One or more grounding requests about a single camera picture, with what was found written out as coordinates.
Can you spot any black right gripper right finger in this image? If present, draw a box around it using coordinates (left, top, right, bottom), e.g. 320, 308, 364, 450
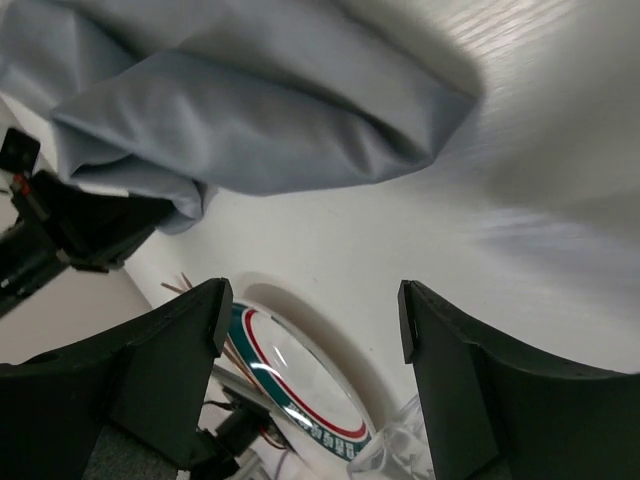
398, 280, 639, 479

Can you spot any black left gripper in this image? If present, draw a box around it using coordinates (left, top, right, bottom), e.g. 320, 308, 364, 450
1, 127, 174, 315

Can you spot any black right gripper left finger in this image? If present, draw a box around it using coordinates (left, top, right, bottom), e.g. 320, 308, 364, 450
1, 279, 233, 479

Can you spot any copper fork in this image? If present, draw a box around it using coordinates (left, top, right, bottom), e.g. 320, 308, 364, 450
160, 272, 194, 295

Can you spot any clear plastic cup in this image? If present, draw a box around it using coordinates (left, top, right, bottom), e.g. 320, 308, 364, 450
347, 395, 436, 480

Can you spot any white plate green red rim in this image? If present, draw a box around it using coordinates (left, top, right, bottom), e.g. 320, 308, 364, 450
228, 300, 375, 461

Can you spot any grey cloth placemat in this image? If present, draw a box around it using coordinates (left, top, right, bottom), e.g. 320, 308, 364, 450
1, 1, 477, 233

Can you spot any copper knife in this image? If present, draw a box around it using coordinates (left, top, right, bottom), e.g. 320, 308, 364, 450
223, 337, 250, 378

